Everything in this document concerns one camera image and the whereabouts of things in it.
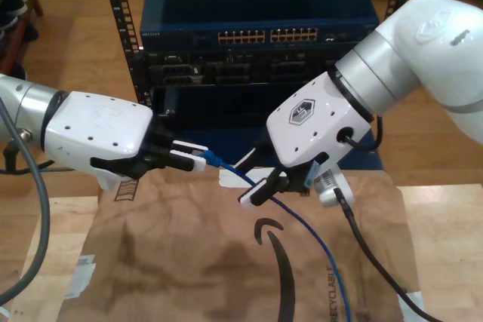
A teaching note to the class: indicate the blue cabinet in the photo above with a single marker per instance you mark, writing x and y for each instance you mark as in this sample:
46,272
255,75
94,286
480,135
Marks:
226,145

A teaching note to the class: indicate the long white tape strip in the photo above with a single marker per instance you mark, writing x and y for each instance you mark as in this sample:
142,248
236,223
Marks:
230,180

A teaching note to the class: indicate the black rack server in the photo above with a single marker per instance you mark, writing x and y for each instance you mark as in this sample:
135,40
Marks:
234,69

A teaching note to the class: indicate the brown packing paper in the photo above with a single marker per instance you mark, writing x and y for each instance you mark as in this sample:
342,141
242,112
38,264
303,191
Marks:
170,254

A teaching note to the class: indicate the plain black shoe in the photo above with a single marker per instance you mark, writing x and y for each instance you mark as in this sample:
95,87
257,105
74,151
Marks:
31,31

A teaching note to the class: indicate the white shipping label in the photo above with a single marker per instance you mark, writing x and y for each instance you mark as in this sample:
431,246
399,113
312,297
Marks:
81,280

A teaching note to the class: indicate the black rack frame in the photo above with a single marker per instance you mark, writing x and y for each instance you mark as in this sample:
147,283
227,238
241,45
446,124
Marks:
120,16

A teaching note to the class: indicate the blue network switch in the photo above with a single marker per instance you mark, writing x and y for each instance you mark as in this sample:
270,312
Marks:
256,1

